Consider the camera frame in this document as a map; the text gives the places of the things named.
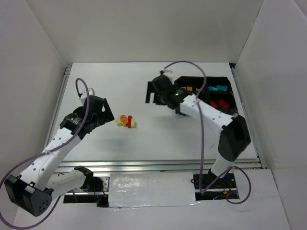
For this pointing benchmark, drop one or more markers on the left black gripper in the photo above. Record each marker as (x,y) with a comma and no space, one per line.
(103,115)

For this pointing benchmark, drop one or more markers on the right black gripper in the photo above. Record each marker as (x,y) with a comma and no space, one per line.
(153,91)

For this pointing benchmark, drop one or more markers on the light green lego brick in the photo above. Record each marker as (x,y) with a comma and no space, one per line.
(118,122)

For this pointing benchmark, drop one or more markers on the red tall lego brick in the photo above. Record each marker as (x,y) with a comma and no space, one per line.
(129,121)

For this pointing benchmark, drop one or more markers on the light green rounded lego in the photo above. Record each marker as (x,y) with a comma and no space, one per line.
(133,123)

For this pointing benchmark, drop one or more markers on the red rounded lego brick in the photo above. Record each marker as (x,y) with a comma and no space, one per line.
(213,104)

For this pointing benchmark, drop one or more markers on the teal and green lego brick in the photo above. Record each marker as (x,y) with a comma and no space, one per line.
(221,88)

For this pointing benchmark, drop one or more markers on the red half-round lego brick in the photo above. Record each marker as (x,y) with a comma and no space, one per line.
(223,104)

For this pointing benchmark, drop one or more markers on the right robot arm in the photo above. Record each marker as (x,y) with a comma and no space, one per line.
(232,131)

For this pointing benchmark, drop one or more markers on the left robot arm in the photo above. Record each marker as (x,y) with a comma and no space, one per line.
(34,189)

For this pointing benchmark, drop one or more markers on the black four-compartment bin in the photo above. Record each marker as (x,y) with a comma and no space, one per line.
(207,96)

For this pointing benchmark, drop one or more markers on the white foil tape panel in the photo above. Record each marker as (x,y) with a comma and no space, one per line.
(151,190)

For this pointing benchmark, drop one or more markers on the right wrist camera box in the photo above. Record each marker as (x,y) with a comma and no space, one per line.
(168,73)

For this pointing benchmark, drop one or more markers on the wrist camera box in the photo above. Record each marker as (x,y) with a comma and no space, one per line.
(168,73)
(85,93)

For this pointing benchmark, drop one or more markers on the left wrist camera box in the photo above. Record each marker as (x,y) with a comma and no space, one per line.
(85,93)

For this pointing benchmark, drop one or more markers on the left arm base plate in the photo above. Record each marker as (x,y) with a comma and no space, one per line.
(97,194)

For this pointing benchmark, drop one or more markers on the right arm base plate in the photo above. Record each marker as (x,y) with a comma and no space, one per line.
(218,190)

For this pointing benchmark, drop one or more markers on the aluminium rail frame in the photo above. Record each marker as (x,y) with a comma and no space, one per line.
(131,166)

